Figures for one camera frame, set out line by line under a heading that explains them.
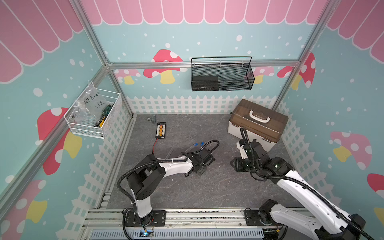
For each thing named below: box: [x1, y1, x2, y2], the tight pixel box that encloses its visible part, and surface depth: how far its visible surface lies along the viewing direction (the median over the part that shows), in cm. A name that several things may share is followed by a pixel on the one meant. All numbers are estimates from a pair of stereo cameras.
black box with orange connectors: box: [155, 122, 167, 139], surface depth 111 cm
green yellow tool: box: [93, 102, 115, 127], surface depth 75 cm
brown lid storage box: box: [227, 99, 289, 152], surface depth 93 cm
